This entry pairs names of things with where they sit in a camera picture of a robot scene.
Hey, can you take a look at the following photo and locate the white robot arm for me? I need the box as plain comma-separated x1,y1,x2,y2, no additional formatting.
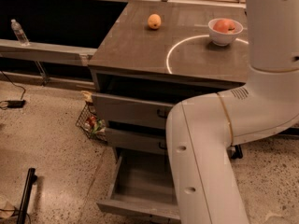
166,0,299,224

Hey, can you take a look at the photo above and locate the top grey drawer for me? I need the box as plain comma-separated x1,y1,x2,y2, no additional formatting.
92,93,173,129

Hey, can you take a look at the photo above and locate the grey drawer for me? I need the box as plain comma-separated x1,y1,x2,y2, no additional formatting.
92,93,173,129
97,149,180,224
105,128,167,154

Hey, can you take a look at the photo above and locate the middle grey drawer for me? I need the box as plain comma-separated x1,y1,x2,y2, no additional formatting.
105,128,167,154

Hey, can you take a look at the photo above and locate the grey drawer cabinet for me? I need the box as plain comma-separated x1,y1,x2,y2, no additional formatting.
88,0,250,156

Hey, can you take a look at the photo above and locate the bottom grey drawer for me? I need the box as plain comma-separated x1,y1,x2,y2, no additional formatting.
97,149,180,224

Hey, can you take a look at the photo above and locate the orange fruit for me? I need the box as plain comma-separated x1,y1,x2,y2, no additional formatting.
148,14,162,30

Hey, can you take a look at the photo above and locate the white bowl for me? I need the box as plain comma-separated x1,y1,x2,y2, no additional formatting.
208,18,243,46

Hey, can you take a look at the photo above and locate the red apple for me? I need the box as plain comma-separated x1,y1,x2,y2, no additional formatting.
213,19,235,34

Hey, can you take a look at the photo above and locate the black power adapter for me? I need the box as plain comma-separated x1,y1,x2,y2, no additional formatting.
7,100,25,108

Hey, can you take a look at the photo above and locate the black metal bar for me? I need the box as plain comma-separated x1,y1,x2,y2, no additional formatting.
17,168,37,224

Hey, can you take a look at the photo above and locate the clear plastic water bottle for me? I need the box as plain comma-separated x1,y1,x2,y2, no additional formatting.
11,20,30,46

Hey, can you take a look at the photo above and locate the black wire basket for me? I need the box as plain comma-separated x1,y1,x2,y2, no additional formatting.
76,103,107,143

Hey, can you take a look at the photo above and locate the grey metal shelf rail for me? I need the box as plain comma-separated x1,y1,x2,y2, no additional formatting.
0,39,96,66

